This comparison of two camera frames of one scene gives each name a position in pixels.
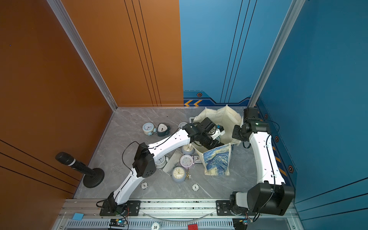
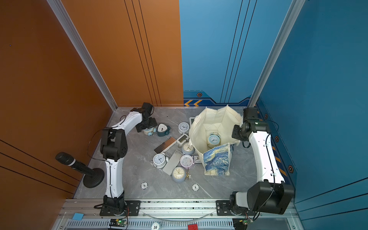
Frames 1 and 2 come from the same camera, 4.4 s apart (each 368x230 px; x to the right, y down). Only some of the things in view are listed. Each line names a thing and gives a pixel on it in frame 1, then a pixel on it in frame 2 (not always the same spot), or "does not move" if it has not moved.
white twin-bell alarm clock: [161, 161] does not move
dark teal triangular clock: [163, 129] does not move
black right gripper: [235, 134] does not move
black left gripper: [215, 144] -> [154, 123]
